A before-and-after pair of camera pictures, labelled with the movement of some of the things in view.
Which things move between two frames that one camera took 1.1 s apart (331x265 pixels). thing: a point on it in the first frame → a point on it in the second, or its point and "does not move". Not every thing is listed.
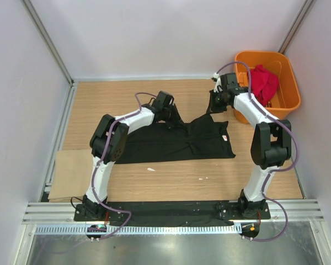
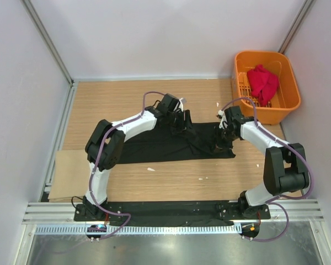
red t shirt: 263,84 does not move
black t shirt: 204,137 does not move
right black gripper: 212,108 → 220,144
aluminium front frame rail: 48,212 does not move
